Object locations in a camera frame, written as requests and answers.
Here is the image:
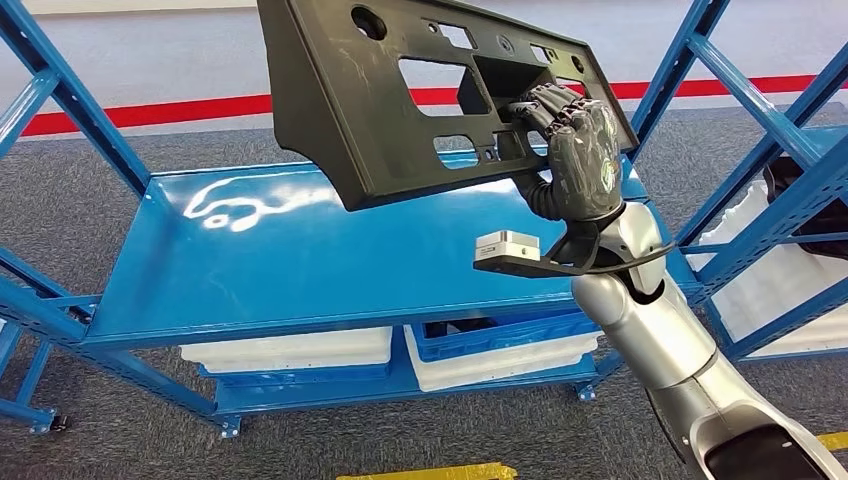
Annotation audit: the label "white plastic crate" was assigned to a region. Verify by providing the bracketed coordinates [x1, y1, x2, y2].
[178, 325, 393, 376]
[404, 324, 604, 393]

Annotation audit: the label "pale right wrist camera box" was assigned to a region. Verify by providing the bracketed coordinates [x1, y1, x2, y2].
[474, 230, 541, 263]

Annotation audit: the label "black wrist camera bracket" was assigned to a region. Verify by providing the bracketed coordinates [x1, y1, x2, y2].
[472, 221, 677, 280]

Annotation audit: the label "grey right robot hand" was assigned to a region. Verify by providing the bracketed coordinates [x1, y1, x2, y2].
[506, 82, 627, 225]

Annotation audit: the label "black plastic panel with cutouts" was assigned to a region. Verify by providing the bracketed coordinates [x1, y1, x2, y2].
[256, 0, 641, 213]

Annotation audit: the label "white stacked plastic crates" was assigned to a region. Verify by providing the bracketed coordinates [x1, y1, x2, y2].
[688, 178, 848, 356]

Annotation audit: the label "red barrier belt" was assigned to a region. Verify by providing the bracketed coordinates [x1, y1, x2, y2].
[19, 74, 848, 138]

